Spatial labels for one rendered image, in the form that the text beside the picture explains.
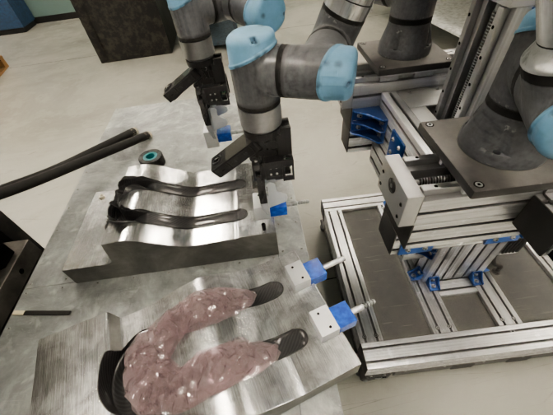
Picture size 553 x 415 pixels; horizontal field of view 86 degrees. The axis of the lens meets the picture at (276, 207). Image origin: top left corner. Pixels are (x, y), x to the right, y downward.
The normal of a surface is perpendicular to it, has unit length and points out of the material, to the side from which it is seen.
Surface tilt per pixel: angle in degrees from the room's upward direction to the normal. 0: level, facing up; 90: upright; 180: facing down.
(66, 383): 0
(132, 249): 90
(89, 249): 0
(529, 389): 0
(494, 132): 72
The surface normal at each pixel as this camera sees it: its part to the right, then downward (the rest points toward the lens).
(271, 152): 0.11, 0.73
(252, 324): 0.36, -0.76
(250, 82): -0.29, 0.73
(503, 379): -0.08, -0.67
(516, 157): -0.26, 0.49
